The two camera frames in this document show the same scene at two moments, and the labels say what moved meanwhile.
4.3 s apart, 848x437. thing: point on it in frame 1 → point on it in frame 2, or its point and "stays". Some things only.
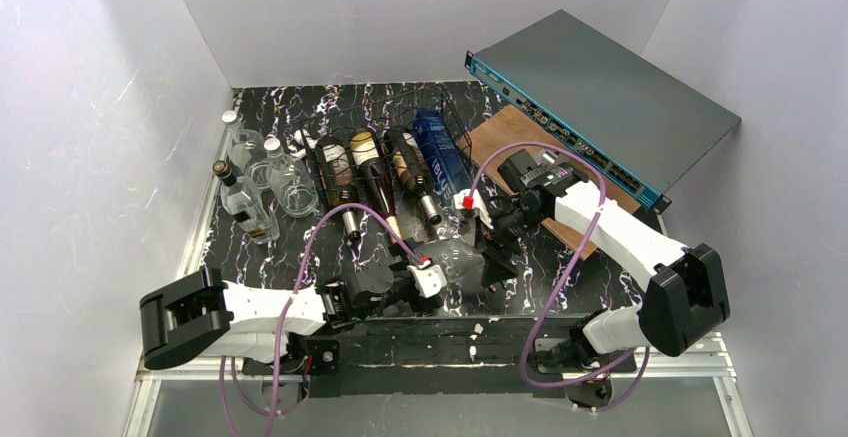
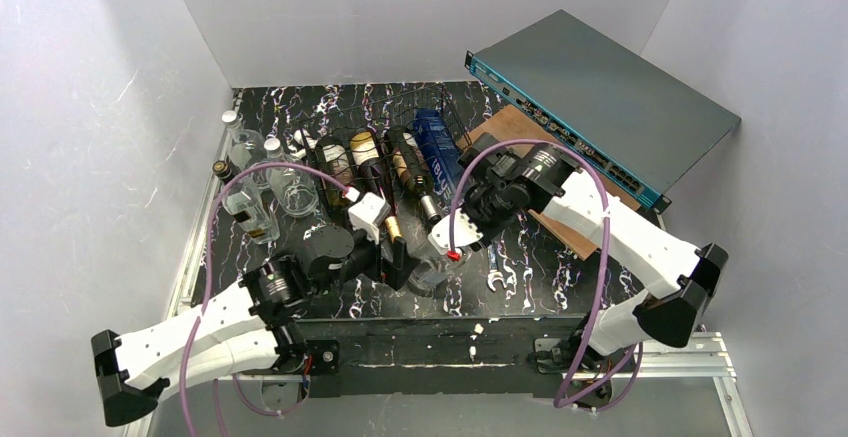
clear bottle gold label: [246, 205] stays
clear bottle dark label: [292, 184] stays
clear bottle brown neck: [462, 264] → [429, 273]
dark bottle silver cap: [413, 172] stays
